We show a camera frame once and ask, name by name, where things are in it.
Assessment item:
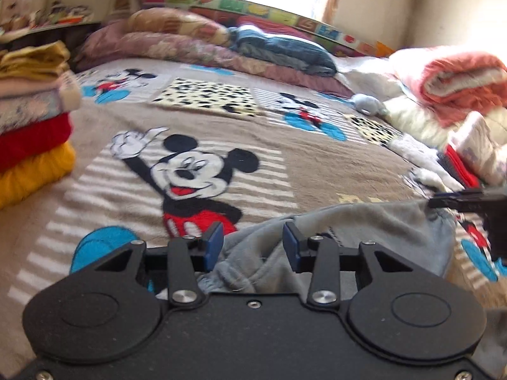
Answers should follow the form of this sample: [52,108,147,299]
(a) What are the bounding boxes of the Mickey Mouse bed blanket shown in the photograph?
[1,59,504,379]

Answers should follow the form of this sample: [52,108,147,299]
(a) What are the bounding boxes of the colourful alphabet foam mat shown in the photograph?
[141,0,395,58]

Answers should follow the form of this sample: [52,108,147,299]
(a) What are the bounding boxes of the pink rolled quilt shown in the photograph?
[388,46,506,127]

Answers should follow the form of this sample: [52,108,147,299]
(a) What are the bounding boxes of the orange patterned pillow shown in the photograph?
[127,8,230,46]

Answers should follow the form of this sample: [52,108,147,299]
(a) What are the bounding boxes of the grey plush toy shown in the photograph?
[350,93,388,117]

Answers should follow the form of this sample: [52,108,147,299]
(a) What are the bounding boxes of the cluttered side shelf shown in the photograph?
[1,0,101,45]

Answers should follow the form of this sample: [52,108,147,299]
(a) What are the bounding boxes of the yellow folded garment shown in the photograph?
[0,141,76,208]

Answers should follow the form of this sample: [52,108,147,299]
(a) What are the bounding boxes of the mustard folded garment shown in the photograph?
[0,41,70,81]

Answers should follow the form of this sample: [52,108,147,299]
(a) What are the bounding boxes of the pink floral quilt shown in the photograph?
[76,22,353,98]

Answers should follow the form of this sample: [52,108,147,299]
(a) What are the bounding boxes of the blue folded quilt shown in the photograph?
[228,25,337,77]

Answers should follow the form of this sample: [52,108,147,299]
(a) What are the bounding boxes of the red folded garment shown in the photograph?
[0,113,72,173]

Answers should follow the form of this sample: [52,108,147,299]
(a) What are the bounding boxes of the grey fleece garment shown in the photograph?
[197,200,466,297]

